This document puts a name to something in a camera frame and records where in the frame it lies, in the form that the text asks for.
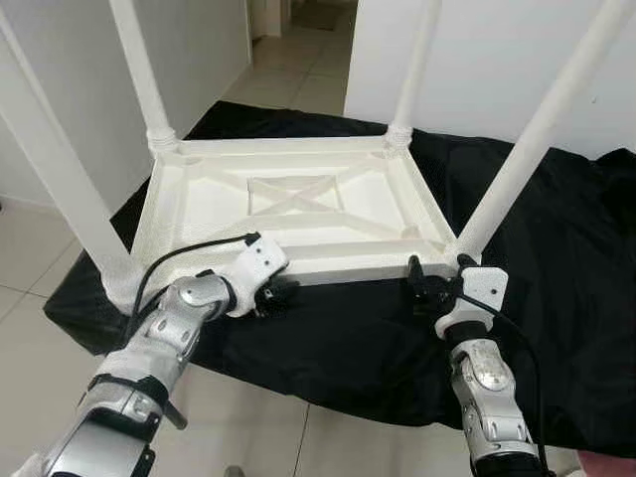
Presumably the white plastic table top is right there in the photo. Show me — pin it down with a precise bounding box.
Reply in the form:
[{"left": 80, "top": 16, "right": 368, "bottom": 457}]
[{"left": 104, "top": 134, "right": 468, "bottom": 309}]

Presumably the white plastic table leg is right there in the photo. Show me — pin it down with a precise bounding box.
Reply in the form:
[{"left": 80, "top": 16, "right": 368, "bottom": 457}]
[
  {"left": 107, "top": 0, "right": 180, "bottom": 155},
  {"left": 386, "top": 0, "right": 443, "bottom": 150},
  {"left": 0, "top": 20, "right": 140, "bottom": 309},
  {"left": 452, "top": 0, "right": 636, "bottom": 267}
]

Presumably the black cloth table cover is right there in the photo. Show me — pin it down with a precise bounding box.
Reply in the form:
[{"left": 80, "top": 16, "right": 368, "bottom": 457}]
[{"left": 45, "top": 99, "right": 636, "bottom": 458}]

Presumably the pink cushion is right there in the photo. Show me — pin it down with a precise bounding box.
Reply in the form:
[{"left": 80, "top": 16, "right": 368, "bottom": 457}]
[{"left": 576, "top": 452, "right": 636, "bottom": 477}]

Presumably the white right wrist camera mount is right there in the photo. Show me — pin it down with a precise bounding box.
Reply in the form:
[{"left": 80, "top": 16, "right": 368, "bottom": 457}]
[{"left": 434, "top": 266, "right": 510, "bottom": 339}]

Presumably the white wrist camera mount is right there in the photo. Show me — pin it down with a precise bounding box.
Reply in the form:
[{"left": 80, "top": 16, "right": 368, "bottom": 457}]
[
  {"left": 434, "top": 266, "right": 510, "bottom": 339},
  {"left": 231, "top": 236, "right": 291, "bottom": 319}
]

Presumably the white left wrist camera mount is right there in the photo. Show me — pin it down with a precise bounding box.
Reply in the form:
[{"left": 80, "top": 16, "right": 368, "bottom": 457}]
[{"left": 231, "top": 236, "right": 291, "bottom": 319}]

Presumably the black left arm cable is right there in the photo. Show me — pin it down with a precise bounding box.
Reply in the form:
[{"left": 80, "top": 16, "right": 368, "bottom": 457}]
[{"left": 129, "top": 234, "right": 261, "bottom": 319}]

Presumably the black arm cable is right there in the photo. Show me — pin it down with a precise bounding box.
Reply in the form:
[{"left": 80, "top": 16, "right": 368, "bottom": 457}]
[
  {"left": 129, "top": 234, "right": 261, "bottom": 319},
  {"left": 452, "top": 298, "right": 548, "bottom": 468}
]

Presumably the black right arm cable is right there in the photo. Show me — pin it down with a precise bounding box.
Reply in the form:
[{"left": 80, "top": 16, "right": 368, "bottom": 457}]
[{"left": 452, "top": 298, "right": 548, "bottom": 468}]

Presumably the white door frame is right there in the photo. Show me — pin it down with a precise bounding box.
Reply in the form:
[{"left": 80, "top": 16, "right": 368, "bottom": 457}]
[{"left": 248, "top": 0, "right": 294, "bottom": 36}]

